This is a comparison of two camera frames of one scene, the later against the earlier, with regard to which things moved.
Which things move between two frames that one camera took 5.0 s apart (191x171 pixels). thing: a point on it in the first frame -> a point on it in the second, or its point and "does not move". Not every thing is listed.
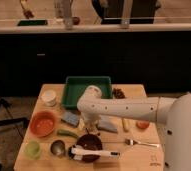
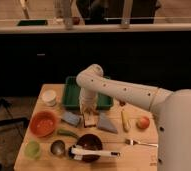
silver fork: x=132 y=142 does not move
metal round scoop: x=58 y=147 does not move
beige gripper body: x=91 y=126 -> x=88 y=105
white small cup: x=49 y=97 does not move
